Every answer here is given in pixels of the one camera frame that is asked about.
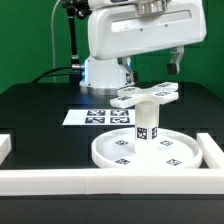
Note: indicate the white round table top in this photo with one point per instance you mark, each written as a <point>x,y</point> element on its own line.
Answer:
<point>120,149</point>

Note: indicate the white fence block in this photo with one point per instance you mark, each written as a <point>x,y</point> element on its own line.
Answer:
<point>5,146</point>
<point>212,153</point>

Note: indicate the white marker sheet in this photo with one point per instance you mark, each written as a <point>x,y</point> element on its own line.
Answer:
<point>76,117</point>

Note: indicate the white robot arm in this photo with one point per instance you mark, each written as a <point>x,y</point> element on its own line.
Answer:
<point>104,77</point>

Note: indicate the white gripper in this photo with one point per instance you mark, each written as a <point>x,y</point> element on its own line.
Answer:
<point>119,28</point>

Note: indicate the white cross-shaped table base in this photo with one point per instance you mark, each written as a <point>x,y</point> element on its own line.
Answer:
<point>159,94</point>

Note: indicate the white left fence block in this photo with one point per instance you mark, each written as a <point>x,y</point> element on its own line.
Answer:
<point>5,146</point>

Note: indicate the white right fence block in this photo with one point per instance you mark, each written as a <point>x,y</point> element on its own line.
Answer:
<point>212,153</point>

